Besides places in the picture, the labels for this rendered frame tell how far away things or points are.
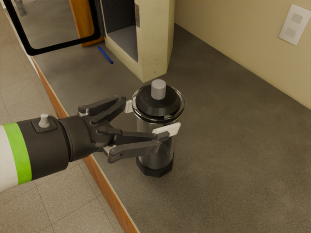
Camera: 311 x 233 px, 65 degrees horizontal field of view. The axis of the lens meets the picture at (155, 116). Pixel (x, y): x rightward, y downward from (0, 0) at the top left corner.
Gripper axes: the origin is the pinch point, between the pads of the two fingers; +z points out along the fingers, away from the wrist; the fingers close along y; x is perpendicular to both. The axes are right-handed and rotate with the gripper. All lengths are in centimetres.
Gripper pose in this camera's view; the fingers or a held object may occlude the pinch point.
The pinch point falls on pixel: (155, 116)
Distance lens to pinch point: 52.2
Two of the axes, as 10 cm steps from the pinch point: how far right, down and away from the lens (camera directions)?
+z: 7.7, -2.0, 6.1
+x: -2.5, 7.7, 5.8
